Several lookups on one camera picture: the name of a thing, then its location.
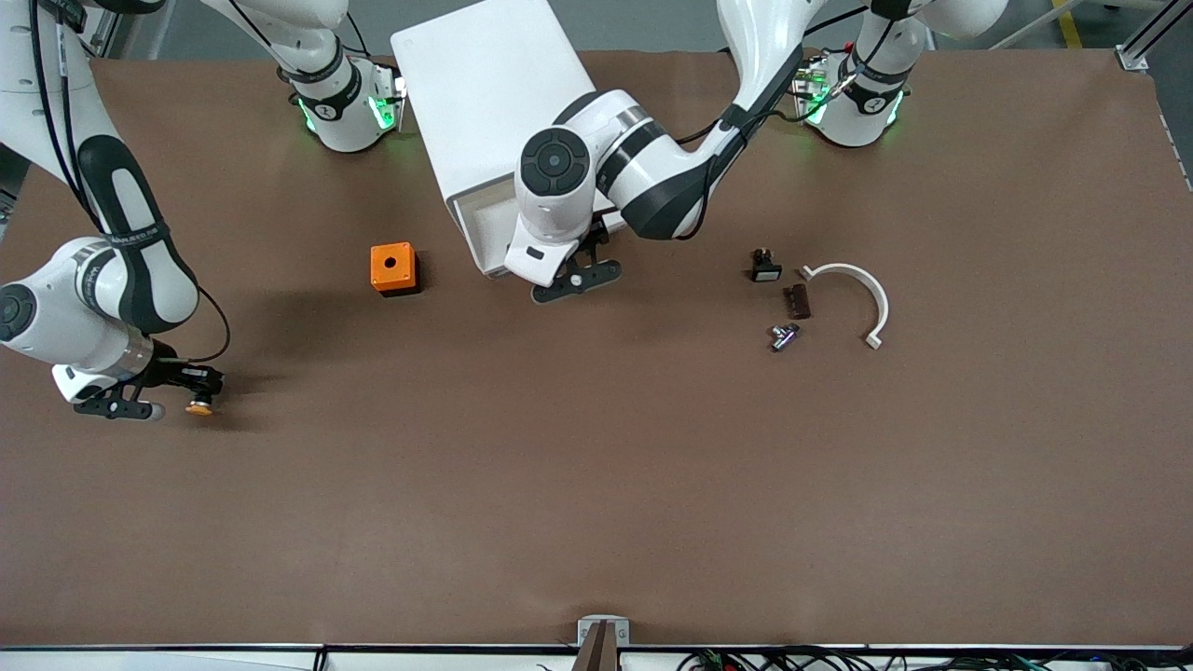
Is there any white plastic drawer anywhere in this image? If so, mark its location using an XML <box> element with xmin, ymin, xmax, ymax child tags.
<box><xmin>454</xmin><ymin>191</ymin><xmax>523</xmax><ymax>279</ymax></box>

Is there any orange button box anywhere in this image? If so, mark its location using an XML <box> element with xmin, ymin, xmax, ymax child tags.
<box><xmin>370</xmin><ymin>242</ymin><xmax>420</xmax><ymax>297</ymax></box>

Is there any white drawer cabinet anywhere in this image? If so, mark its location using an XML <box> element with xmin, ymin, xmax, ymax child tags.
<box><xmin>391</xmin><ymin>0</ymin><xmax>624</xmax><ymax>281</ymax></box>

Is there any white curved bracket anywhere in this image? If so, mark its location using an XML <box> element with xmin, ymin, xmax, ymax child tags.
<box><xmin>799</xmin><ymin>263</ymin><xmax>891</xmax><ymax>351</ymax></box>

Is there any grey metal table bracket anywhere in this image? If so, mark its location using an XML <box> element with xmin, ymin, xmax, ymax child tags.
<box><xmin>578</xmin><ymin>615</ymin><xmax>631</xmax><ymax>671</ymax></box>

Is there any black cable bundle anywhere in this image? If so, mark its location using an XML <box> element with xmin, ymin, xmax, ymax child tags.
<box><xmin>676</xmin><ymin>646</ymin><xmax>1193</xmax><ymax>671</ymax></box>

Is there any aluminium profile post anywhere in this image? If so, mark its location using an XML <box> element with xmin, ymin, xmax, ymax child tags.
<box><xmin>1116</xmin><ymin>0</ymin><xmax>1193</xmax><ymax>73</ymax></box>

